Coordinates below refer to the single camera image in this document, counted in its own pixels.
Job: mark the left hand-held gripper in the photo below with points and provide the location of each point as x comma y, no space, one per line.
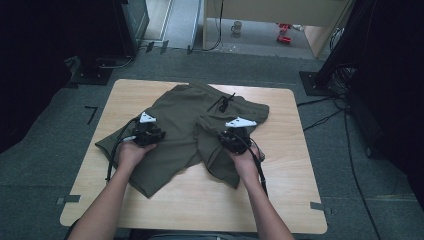
146,133

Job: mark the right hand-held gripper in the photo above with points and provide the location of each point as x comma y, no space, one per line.
235,140

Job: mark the olive green shorts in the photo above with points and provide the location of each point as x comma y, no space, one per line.
180,133

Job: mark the person's left hand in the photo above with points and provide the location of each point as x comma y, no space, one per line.
133,155

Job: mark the person's right hand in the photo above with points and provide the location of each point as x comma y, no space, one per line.
246,165

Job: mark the grey tape strip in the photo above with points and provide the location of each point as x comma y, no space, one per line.
318,206
68,199

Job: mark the person's dark clothing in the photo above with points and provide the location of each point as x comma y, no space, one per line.
186,236

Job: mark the dark cabinet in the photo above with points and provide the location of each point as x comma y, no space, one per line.
133,26

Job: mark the red tool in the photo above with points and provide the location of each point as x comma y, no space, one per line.
284,39
283,26

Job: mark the white mug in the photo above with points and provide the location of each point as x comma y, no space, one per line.
236,26

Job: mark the black stand base plate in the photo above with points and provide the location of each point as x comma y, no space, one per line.
311,83
91,76

